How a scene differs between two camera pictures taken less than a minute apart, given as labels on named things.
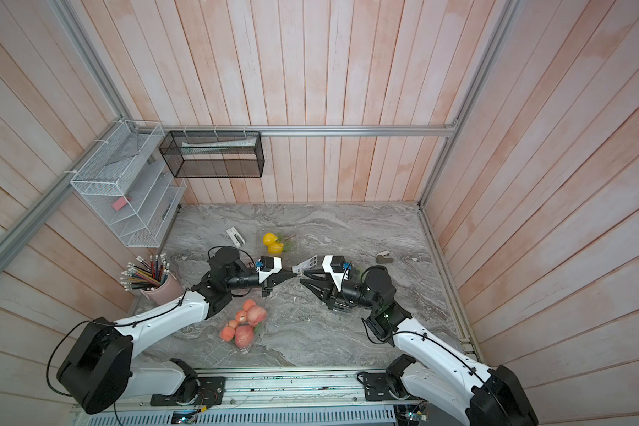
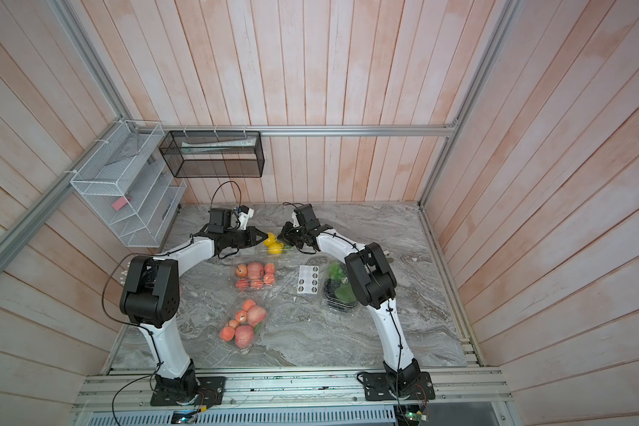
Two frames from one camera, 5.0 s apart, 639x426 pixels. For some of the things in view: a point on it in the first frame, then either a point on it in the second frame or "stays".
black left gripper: (282, 276) -> (252, 232)
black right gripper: (331, 293) -> (285, 234)
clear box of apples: (245, 325) stays
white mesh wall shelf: (127, 179) stays
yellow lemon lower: (276, 248) stays
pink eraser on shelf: (120, 203) stays
